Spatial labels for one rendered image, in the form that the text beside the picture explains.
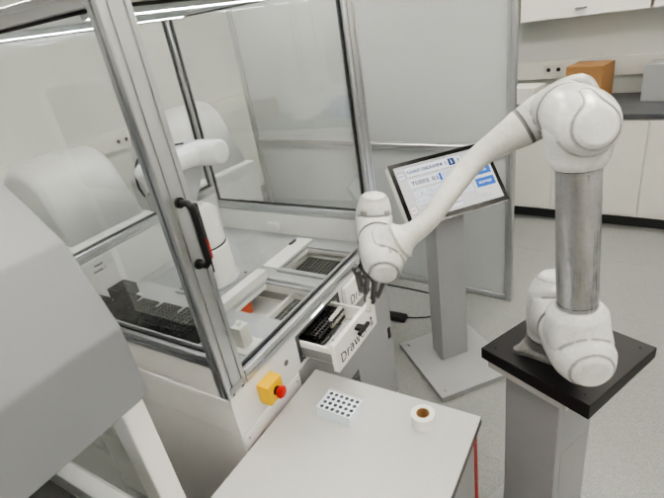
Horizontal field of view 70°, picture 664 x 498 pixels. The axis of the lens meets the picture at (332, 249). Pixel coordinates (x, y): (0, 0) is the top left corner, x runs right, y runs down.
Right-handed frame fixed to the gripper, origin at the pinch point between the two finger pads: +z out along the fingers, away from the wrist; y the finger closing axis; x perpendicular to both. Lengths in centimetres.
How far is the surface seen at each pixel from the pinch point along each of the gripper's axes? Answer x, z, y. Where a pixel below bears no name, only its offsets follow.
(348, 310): -7.4, 15.8, 11.4
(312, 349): 16.4, 13.4, 13.3
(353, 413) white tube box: 31.4, 15.2, -8.8
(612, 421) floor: -62, 89, -98
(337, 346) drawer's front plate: 16.3, 7.3, 4.0
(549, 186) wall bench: -279, 90, -44
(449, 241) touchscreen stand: -87, 31, -6
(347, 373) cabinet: -4.2, 48.1, 10.3
